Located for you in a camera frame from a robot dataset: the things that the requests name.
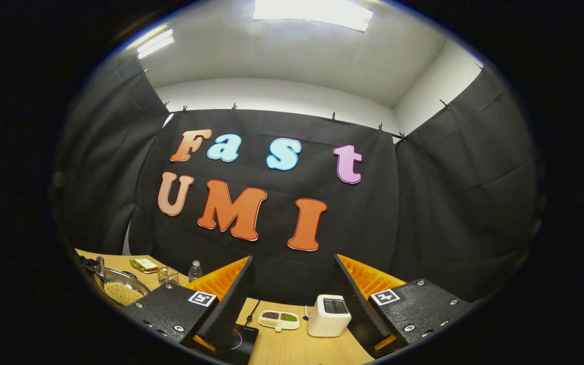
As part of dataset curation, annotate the pile of soybeans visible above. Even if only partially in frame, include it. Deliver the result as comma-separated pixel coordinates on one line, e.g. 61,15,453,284
103,282,144,306

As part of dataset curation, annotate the white box appliance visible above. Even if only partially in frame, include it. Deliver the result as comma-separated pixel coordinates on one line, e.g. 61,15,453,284
306,295,352,338

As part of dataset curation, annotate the large ceiling light panel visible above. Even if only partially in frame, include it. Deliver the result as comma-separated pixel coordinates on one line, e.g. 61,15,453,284
253,0,374,32

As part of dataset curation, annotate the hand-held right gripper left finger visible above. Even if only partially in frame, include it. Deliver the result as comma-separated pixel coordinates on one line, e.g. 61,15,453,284
122,255,254,355

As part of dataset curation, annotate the black backdrop cloth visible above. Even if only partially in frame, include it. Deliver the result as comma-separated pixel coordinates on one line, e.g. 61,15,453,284
51,51,543,305

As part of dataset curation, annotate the black power cable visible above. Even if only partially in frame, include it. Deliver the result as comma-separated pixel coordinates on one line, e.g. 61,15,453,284
244,299,261,326

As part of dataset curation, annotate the black induction cooktop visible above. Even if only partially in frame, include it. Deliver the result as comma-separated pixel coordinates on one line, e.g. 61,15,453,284
211,324,260,364

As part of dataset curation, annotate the white divided bean dish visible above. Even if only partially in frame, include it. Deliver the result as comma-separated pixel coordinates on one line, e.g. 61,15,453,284
258,310,300,333

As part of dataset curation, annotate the stainless steel pot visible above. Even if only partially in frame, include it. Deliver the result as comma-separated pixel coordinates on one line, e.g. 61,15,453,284
78,255,152,307

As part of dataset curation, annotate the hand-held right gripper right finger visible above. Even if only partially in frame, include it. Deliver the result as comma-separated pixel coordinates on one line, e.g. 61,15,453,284
333,253,475,358

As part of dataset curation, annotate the small ceiling light panel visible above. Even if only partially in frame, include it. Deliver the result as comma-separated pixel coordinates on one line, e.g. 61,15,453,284
136,28,175,59

